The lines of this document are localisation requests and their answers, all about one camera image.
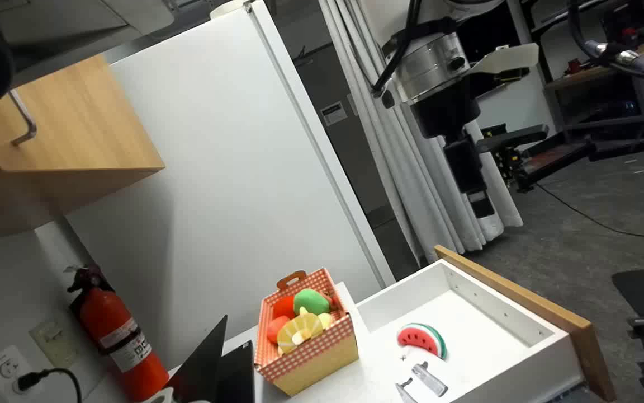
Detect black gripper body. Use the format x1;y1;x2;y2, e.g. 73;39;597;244
409;87;487;197

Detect plush watermelon slice toy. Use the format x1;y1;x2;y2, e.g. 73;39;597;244
397;322;449;363

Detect white drawer with wooden front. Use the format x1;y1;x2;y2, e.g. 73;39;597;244
354;244;619;403

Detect green plush toy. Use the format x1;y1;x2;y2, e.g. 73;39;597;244
293;286;333;319

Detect red round plush toy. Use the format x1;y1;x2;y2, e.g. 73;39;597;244
270;294;300;321

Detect orange checkered cardboard basket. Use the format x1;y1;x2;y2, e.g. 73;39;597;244
253;266;361;399

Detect orange-red plush strawberry toy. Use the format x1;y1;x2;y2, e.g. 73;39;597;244
265;313;293;347

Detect black padded armrest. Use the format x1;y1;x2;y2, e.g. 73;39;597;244
475;124;553;157

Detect dark chair seat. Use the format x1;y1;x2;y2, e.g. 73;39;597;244
512;136;599;192

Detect small white label sign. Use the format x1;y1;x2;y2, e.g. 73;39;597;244
319;98;351;127

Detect black conduit with metal coupling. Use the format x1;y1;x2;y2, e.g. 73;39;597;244
567;0;644;81

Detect yellow plush fruit slice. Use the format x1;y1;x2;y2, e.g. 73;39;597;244
316;310;341;332

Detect pale yellow plush fruit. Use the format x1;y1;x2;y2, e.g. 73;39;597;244
275;307;326;356

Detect black angular panel object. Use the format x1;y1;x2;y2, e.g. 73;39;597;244
166;313;257;403

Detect red fire extinguisher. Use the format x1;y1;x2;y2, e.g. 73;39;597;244
64;262;173;403

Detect thin black floor cable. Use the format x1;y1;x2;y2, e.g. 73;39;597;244
534;181;644;248

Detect wooden wall cabinet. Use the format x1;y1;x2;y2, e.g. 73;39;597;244
0;52;166;248

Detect metal cabinet handle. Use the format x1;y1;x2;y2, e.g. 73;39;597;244
6;89;40;149

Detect beige wall plate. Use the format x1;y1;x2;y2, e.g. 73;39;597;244
29;316;78;370

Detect black plug with cable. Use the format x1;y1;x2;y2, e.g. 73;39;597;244
13;365;85;403

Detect white wall power outlet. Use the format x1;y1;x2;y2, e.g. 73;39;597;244
0;342;38;403

